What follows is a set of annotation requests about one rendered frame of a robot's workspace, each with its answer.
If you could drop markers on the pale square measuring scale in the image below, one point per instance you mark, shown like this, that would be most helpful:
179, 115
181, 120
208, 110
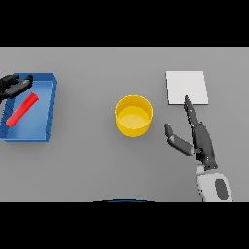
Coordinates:
187, 87

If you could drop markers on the red beaker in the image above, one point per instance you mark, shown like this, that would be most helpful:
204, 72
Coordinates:
22, 109

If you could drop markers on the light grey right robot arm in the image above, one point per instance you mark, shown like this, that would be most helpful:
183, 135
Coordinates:
214, 188

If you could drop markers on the blue plastic tray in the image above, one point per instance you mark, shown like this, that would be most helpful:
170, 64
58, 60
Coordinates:
29, 108

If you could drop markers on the yellow bowl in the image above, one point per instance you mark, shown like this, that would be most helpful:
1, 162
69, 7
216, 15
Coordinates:
133, 115

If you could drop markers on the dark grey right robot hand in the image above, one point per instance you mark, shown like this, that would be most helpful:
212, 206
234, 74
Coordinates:
202, 142

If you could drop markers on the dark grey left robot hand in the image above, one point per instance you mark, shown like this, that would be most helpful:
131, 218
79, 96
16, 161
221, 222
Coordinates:
14, 88

